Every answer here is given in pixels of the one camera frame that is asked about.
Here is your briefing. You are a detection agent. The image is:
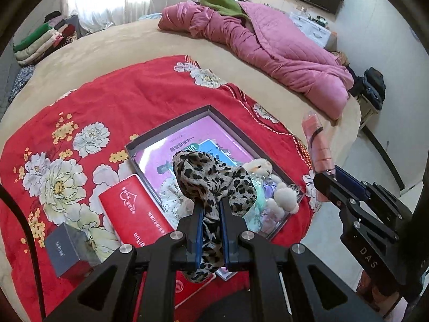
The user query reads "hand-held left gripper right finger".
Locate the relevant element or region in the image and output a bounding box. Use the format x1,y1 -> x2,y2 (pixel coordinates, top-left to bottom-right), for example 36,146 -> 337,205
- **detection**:
219,201 -> 357,322

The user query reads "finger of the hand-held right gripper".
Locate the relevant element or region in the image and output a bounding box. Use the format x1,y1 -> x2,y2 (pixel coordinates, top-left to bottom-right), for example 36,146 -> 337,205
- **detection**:
313,172 -> 397,243
334,165 -> 413,222

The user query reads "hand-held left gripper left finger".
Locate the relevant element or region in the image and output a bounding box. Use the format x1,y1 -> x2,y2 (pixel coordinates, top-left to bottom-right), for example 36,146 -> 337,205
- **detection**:
43,201 -> 205,322

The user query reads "white speckled scrunchie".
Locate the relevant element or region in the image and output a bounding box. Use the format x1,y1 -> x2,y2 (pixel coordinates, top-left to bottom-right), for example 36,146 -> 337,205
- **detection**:
160,178 -> 195,216

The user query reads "pink striped fabric pack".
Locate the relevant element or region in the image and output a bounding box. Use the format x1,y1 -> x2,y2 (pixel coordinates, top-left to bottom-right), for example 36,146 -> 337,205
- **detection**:
302,111 -> 334,202

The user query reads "leopard print scarf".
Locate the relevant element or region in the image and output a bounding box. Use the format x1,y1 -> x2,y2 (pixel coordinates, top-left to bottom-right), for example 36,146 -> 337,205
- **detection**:
172,150 -> 258,284

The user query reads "teddy bear purple dress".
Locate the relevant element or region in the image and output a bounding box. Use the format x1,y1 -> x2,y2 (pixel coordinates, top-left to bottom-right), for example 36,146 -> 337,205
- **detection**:
242,159 -> 289,202

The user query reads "grey tray box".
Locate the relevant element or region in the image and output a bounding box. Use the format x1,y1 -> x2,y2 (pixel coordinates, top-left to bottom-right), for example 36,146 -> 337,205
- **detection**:
125,105 -> 304,243

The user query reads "beige stool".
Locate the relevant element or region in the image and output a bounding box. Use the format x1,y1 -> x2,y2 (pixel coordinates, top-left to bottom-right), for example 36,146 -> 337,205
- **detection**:
356,94 -> 380,132

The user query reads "red tissue pack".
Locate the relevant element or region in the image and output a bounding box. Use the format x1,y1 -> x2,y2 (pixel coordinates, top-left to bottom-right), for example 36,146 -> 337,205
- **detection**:
98,173 -> 216,310

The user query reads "black bag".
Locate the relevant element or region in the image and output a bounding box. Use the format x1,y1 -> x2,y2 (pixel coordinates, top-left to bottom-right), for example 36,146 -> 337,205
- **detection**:
352,67 -> 387,112

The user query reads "pink book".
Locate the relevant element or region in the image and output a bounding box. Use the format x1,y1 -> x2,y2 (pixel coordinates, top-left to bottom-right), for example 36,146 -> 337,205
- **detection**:
136,114 -> 256,216

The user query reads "dark small box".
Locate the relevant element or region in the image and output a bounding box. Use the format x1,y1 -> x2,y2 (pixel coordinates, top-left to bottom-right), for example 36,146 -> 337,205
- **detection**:
45,223 -> 102,280

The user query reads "pink quilt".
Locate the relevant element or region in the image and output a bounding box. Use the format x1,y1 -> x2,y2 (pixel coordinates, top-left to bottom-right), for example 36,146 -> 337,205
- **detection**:
158,1 -> 356,122

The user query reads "red floral blanket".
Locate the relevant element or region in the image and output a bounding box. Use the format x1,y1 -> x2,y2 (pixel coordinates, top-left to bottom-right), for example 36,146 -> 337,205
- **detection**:
0,55 -> 323,310

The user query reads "white cabinet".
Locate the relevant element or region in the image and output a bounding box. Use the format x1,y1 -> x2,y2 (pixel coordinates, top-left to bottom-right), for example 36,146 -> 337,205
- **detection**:
290,12 -> 333,49

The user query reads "beige bed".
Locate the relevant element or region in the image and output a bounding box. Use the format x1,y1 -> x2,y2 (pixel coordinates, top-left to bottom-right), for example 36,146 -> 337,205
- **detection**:
0,17 -> 363,322

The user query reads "green cloth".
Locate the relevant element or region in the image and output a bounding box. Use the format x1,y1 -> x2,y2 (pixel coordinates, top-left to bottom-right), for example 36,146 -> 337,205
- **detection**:
200,0 -> 250,21

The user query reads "dark floral cloth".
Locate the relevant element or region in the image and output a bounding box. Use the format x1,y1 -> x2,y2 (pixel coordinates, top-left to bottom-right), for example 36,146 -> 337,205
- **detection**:
10,65 -> 36,98

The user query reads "white curtain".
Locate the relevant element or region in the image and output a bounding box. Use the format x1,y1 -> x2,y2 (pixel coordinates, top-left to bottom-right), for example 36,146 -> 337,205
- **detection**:
64,0 -> 202,31

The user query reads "stack of folded clothes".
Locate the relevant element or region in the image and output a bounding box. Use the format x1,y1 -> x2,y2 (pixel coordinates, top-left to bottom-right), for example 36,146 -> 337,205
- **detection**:
13,11 -> 80,68

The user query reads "black cable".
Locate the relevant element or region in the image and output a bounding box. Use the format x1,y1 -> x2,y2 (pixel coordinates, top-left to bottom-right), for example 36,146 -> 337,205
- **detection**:
0,184 -> 46,311

